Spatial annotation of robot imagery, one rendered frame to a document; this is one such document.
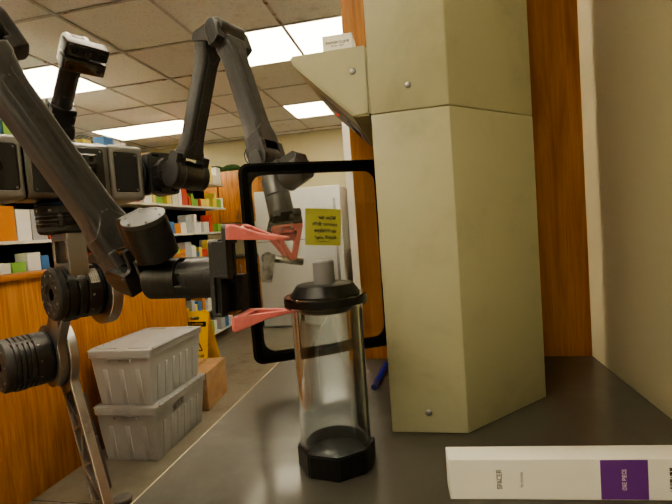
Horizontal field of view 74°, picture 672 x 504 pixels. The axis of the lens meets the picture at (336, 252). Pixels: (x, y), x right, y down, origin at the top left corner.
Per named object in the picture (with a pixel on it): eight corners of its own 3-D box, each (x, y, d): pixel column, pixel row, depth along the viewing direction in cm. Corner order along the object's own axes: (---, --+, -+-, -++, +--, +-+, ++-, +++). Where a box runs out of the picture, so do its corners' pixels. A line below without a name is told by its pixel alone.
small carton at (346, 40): (358, 78, 78) (355, 44, 78) (354, 69, 74) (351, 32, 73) (330, 82, 79) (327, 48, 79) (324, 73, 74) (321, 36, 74)
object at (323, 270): (369, 303, 61) (366, 255, 61) (348, 317, 53) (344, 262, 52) (308, 304, 64) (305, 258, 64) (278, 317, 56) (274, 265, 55)
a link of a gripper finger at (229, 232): (279, 220, 55) (209, 224, 57) (283, 278, 56) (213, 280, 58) (294, 221, 62) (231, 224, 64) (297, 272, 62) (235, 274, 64)
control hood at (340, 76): (388, 150, 96) (385, 102, 95) (370, 114, 64) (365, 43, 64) (336, 155, 98) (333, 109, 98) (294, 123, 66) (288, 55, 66)
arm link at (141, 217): (158, 259, 71) (110, 288, 66) (132, 193, 66) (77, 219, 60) (209, 275, 65) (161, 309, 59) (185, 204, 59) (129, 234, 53)
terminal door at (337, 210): (395, 344, 97) (383, 159, 95) (254, 365, 89) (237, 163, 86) (394, 343, 98) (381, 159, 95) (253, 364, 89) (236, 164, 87)
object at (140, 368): (207, 372, 307) (202, 324, 305) (155, 408, 248) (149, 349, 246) (152, 372, 315) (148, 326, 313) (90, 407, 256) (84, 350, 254)
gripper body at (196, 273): (220, 239, 57) (168, 242, 59) (225, 318, 58) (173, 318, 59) (240, 238, 64) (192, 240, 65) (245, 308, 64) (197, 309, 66)
